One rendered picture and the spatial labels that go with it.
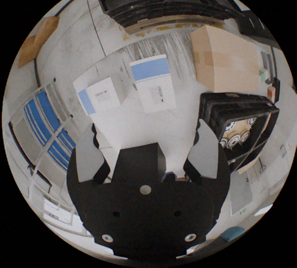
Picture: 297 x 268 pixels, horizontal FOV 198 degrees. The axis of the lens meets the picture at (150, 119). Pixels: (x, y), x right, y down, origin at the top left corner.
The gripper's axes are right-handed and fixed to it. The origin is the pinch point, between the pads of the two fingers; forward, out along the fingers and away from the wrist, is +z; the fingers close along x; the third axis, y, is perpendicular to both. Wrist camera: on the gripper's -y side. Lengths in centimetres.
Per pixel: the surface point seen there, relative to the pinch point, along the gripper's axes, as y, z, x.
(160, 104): 8.3, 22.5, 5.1
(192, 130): 27.9, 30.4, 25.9
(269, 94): -9, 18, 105
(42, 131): 41, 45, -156
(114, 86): 0.9, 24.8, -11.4
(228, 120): 5.9, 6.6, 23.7
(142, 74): -2.8, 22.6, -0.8
